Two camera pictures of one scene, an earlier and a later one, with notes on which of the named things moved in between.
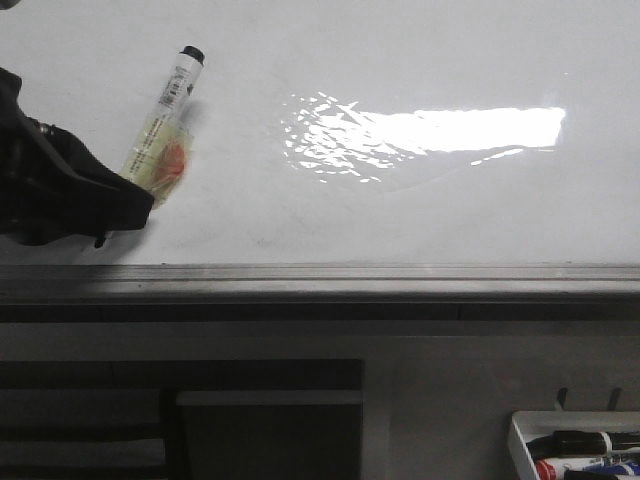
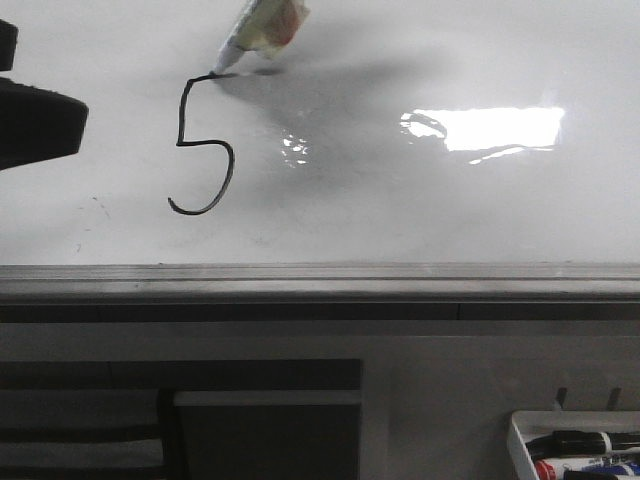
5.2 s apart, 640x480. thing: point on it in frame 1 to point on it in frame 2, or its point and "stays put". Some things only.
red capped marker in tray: (554, 468) stays put
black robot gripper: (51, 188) to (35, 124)
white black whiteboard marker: (161, 155) to (266, 27)
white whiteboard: (351, 132) stays put
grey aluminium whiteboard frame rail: (88, 293) stays put
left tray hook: (561, 395) stays put
